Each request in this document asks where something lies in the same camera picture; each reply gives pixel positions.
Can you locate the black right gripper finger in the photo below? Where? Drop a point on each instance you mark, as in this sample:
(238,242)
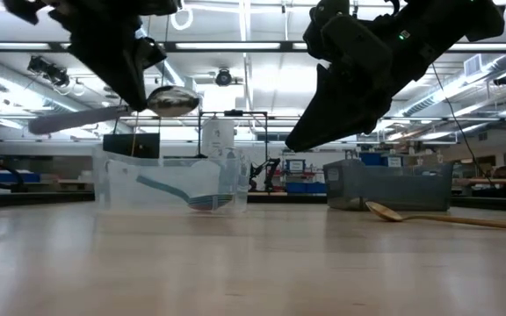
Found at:
(378,101)
(332,109)

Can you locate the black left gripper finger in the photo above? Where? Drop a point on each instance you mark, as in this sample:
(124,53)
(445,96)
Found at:
(121,74)

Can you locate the grey plastic bin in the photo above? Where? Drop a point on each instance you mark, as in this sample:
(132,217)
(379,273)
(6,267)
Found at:
(389,188)

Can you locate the clear plastic container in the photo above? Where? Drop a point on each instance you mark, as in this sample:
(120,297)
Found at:
(117,184)
(99,193)

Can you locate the small black robot arm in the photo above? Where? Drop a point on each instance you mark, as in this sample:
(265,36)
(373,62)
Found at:
(270,169)

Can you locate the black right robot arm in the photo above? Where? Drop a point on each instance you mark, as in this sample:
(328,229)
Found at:
(455,26)

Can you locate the blue storage bin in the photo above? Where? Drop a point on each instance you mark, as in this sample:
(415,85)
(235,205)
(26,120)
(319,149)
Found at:
(371,158)
(305,187)

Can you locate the white sign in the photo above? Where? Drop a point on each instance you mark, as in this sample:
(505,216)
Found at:
(295,166)

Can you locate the black ceiling projector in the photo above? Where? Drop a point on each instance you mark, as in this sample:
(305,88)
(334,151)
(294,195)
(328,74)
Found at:
(48,70)

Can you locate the black monitor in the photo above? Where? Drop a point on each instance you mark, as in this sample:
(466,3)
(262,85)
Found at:
(130,145)

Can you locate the white cylindrical container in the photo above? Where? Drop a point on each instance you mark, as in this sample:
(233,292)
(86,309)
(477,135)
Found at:
(218,136)

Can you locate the wooden workbench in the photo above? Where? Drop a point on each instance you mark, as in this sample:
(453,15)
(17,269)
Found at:
(499,181)

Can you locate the flat blue box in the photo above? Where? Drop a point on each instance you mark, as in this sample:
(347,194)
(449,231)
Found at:
(16,177)

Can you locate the black stand frame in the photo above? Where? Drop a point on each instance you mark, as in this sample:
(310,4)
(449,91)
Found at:
(233,112)

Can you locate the black ceiling camera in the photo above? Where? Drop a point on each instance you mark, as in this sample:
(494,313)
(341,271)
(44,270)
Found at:
(223,77)

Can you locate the silver ventilation duct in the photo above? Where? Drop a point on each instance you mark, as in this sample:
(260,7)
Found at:
(499,66)

